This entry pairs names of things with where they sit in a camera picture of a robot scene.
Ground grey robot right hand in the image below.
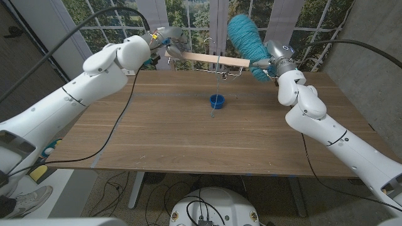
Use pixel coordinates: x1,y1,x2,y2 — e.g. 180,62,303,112
251,40,298,76

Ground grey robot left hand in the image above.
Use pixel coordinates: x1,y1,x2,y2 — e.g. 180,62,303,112
150,26,189,60

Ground teal yarn skein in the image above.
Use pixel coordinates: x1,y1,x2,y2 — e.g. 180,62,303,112
209,14,274,119

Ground wooden bar clothes hanger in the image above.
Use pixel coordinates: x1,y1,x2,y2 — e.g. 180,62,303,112
165,37,251,80

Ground blue plastic cup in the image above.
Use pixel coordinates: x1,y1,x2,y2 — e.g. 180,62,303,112
209,94,225,110

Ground printed window backdrop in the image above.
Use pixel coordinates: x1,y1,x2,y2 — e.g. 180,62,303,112
61,0,356,79

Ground grey table leg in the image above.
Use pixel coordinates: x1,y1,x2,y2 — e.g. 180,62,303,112
288,177,308,218

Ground dark perforated partition panel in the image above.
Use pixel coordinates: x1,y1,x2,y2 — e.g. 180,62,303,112
0,0,80,126

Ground white table leg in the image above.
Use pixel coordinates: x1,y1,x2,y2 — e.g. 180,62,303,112
128,171,146,210

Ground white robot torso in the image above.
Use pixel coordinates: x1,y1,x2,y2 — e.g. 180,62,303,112
168,187,261,226

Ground teal and white floor object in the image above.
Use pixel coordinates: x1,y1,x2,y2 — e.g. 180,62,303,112
40,139,62,158

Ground yellow and black floor pads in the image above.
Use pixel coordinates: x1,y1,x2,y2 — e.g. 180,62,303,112
30,164,48,183

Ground grey sneaker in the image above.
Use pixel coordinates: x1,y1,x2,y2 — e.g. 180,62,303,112
3,185,53,219

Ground dark trouser leg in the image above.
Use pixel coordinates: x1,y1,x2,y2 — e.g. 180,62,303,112
0,196,16,217

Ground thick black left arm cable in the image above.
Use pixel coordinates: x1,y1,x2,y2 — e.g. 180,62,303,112
0,6,151,104

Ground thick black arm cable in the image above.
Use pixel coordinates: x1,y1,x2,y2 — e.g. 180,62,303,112
295,39,402,70
0,6,151,104

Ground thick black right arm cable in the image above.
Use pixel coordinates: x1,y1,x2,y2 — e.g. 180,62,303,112
295,39,402,70

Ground thin black left wrist cable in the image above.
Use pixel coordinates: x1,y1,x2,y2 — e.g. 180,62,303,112
9,67,142,177

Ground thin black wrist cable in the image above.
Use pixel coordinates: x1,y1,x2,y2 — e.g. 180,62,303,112
9,67,142,177
300,133,402,213

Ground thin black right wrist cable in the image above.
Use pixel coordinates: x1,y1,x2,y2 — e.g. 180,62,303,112
300,133,402,213

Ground black handle on panel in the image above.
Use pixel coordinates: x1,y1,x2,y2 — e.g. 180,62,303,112
3,26,24,39

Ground black floor cable bundle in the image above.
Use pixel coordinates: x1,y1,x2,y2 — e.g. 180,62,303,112
90,171,202,226

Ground black torso cable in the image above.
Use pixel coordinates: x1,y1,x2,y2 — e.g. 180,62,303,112
185,196,227,226

